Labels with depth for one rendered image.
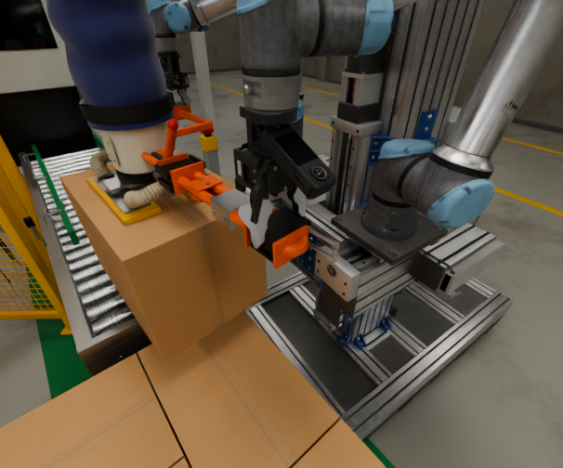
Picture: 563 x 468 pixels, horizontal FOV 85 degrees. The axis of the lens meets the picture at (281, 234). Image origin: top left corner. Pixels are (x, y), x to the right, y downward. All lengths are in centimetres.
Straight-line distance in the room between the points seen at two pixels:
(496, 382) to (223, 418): 143
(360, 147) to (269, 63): 61
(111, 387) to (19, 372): 105
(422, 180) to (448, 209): 8
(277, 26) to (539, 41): 43
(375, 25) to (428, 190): 34
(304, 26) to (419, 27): 56
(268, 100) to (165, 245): 48
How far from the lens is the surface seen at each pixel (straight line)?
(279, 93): 41
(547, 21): 68
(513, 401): 201
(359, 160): 99
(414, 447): 170
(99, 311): 146
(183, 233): 79
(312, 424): 104
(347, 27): 44
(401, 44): 97
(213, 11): 110
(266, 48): 40
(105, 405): 119
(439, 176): 67
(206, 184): 67
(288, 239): 48
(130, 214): 89
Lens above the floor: 151
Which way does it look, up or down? 36 degrees down
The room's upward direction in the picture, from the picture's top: straight up
